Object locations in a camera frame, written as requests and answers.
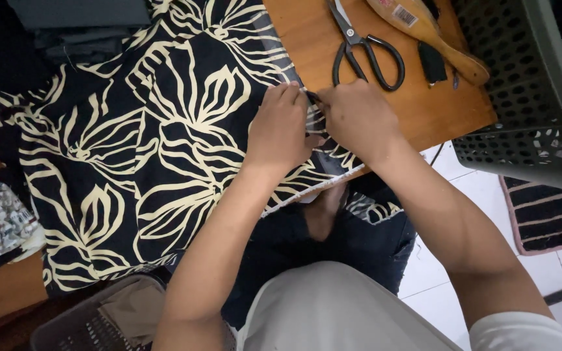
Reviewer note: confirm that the person's left hand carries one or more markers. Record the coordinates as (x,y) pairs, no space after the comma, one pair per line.
(277,134)

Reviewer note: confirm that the person's right hand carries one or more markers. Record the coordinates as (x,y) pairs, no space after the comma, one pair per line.
(359,122)

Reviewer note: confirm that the person's right fingers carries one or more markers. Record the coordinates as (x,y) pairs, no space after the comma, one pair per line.
(332,100)

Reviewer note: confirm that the person's left fingers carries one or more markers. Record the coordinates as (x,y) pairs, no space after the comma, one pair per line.
(288,92)

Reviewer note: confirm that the black floral print fabric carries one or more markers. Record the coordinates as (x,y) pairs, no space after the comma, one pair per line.
(139,156)

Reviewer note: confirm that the small black fabric scrap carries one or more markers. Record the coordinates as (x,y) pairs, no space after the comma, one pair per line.
(431,62)

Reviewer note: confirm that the wooden brush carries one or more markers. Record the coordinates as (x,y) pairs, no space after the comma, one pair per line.
(432,34)

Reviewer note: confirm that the person's dark jeans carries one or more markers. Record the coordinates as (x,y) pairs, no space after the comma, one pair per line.
(320,243)

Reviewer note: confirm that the green perforated plastic basket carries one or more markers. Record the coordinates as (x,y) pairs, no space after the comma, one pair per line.
(530,87)

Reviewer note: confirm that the person's white shirt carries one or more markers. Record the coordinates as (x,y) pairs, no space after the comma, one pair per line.
(359,312)

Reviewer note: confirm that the stack of dark fabrics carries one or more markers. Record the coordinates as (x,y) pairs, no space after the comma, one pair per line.
(81,24)

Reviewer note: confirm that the black striped floor mat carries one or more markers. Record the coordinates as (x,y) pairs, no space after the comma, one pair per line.
(549,214)

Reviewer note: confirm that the beige cloth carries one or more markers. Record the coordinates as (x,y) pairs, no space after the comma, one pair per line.
(132,312)

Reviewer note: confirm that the grey plastic basket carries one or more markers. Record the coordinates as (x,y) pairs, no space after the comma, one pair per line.
(90,321)

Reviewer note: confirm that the patterned white cloth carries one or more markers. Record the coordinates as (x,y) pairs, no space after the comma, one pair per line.
(5,219)

